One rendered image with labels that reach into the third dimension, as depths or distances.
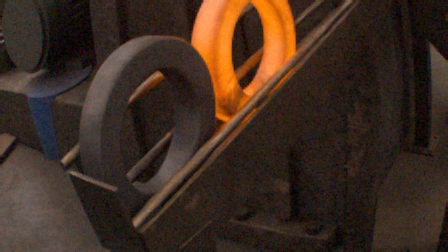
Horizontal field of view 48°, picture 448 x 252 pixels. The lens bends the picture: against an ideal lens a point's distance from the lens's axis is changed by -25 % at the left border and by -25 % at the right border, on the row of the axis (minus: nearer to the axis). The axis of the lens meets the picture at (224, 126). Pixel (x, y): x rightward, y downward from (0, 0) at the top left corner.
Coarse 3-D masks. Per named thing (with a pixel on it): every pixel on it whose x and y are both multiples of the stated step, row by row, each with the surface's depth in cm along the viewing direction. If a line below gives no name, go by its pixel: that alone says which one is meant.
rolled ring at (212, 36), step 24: (216, 0) 66; (240, 0) 68; (264, 0) 73; (216, 24) 65; (264, 24) 79; (288, 24) 78; (216, 48) 66; (264, 48) 80; (288, 48) 79; (216, 72) 66; (264, 72) 79; (216, 96) 68; (240, 96) 71
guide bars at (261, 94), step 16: (352, 0) 94; (336, 16) 88; (320, 32) 84; (304, 48) 80; (288, 64) 76; (272, 80) 74; (256, 96) 71; (240, 112) 69; (224, 128) 67; (208, 144) 65; (192, 160) 63; (176, 176) 61; (160, 192) 59; (144, 208) 58
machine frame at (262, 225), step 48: (96, 0) 146; (144, 0) 135; (192, 0) 128; (288, 0) 116; (96, 48) 154; (240, 48) 128; (384, 48) 143; (144, 96) 150; (336, 96) 121; (384, 96) 146; (144, 144) 159; (336, 144) 126; (384, 144) 152; (288, 192) 136; (336, 192) 132; (240, 240) 148; (288, 240) 138; (336, 240) 138
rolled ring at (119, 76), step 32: (128, 64) 55; (160, 64) 59; (192, 64) 63; (96, 96) 54; (128, 96) 56; (192, 96) 65; (96, 128) 53; (192, 128) 66; (96, 160) 54; (128, 192) 58
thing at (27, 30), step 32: (32, 0) 177; (64, 0) 185; (32, 32) 183; (64, 32) 190; (32, 64) 191; (64, 64) 204; (96, 64) 203; (0, 96) 210; (64, 96) 183; (0, 128) 222; (32, 128) 201; (64, 128) 186
